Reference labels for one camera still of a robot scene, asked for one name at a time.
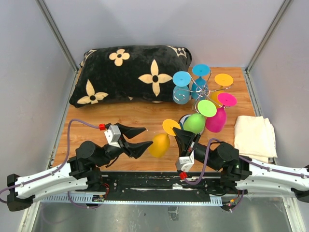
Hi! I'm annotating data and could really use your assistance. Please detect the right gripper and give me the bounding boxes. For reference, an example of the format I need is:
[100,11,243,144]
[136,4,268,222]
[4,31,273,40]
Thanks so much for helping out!
[171,126,222,171]

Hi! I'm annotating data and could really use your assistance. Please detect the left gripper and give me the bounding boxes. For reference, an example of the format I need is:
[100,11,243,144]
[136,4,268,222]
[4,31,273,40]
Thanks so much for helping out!
[96,123,154,167]

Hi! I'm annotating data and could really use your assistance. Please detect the green plastic goblet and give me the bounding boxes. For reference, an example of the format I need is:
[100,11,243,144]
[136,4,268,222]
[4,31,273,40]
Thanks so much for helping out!
[183,100,217,134]

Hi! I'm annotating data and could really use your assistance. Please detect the yellow plastic goblet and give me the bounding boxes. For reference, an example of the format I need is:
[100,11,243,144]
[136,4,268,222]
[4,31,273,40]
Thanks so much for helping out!
[209,73,234,109]
[148,119,181,158]

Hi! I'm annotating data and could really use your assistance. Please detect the magenta plastic goblet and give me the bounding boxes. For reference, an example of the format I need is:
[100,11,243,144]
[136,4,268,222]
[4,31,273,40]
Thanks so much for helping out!
[205,91,237,133]

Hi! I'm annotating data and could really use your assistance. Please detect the blue plastic goblet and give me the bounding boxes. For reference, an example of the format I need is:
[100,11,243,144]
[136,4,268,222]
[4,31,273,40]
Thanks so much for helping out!
[191,64,211,100]
[172,71,191,105]

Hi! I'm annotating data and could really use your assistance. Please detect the chrome wine glass rack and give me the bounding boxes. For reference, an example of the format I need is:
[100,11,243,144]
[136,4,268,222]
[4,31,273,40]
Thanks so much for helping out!
[173,67,236,136]

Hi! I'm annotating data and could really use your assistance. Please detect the yellow plastic goblet front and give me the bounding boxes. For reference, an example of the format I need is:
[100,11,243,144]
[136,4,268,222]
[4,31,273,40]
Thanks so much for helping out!
[209,73,234,109]

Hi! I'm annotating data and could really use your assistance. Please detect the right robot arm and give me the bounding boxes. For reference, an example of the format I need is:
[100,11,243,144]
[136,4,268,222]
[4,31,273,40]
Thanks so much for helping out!
[172,127,309,203]

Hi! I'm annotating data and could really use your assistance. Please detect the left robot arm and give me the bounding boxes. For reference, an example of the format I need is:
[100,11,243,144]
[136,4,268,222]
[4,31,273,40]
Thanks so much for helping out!
[3,121,153,212]

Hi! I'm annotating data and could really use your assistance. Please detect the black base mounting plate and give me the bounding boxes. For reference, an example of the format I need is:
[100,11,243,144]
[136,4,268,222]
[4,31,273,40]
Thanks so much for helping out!
[70,171,249,203]

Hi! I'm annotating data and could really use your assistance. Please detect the black floral plush pillow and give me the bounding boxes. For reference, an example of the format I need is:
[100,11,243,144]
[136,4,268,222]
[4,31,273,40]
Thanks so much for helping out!
[69,45,193,108]

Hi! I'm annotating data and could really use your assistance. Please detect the white folded cloth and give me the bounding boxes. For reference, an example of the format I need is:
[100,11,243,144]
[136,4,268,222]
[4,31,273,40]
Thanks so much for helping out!
[234,116,277,163]

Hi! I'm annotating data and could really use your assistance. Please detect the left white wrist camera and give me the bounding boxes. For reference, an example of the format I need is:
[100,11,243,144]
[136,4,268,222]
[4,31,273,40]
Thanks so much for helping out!
[98,124,121,148]

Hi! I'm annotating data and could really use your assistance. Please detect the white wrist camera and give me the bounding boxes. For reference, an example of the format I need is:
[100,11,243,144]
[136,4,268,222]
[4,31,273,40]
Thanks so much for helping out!
[175,152,195,180]
[98,124,121,148]

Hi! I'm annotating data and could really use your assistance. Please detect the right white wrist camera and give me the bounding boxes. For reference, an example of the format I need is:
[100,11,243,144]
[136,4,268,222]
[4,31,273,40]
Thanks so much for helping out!
[175,152,195,180]

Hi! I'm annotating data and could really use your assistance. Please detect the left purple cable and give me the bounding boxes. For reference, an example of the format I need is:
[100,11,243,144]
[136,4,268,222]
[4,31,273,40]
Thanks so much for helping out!
[0,118,107,223]

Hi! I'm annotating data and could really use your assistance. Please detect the left aluminium frame post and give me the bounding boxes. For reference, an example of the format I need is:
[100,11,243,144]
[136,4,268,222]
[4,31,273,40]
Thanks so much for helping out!
[35,0,78,72]

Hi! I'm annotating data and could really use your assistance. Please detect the aluminium frame post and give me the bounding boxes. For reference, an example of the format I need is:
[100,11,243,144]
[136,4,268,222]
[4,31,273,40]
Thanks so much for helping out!
[245,0,294,73]
[35,0,78,72]

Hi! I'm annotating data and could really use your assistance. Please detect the right aluminium frame post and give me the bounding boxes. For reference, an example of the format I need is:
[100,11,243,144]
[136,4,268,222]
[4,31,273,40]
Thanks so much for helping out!
[245,0,294,73]

